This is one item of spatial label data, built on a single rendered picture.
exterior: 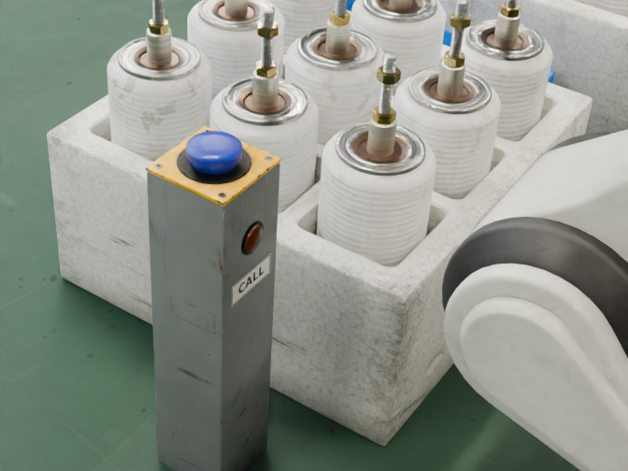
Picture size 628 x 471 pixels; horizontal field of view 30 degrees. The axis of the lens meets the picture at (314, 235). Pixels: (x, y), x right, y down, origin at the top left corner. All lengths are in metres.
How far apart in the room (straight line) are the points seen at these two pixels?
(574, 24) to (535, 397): 0.76
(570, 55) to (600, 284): 0.76
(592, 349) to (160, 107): 0.51
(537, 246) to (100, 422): 0.52
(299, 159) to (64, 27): 0.71
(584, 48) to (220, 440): 0.69
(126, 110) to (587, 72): 0.59
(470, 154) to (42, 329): 0.45
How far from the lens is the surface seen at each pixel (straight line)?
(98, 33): 1.66
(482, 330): 0.71
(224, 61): 1.15
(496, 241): 0.71
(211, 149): 0.83
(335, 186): 0.97
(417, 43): 1.18
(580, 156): 0.77
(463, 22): 1.03
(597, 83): 1.43
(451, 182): 1.07
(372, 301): 0.96
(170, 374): 0.96
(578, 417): 0.72
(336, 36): 1.10
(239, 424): 0.99
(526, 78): 1.14
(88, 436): 1.08
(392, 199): 0.95
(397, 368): 1.00
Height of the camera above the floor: 0.80
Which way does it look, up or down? 38 degrees down
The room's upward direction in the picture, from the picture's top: 4 degrees clockwise
